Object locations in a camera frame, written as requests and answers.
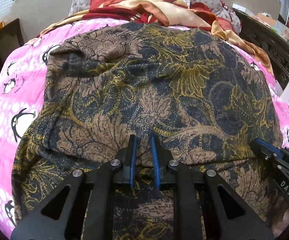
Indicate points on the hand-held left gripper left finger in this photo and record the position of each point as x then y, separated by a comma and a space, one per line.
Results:
132, 160

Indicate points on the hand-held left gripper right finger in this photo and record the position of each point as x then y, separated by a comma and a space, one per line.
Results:
155, 160

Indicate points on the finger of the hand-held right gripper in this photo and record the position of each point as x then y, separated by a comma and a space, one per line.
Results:
268, 143
259, 152

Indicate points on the brown floral patterned shirt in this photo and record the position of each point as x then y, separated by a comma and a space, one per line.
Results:
147, 92

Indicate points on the person's right hand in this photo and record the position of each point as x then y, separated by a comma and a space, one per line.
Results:
283, 221

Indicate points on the dark carved wooden furniture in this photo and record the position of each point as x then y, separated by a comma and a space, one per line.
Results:
269, 45

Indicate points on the pink penguin print blanket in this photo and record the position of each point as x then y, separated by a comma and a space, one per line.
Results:
9, 105

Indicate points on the red and gold satin blanket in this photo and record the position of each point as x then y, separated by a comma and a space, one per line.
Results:
159, 7

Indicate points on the dark wooden cabinet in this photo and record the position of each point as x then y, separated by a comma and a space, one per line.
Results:
2, 45

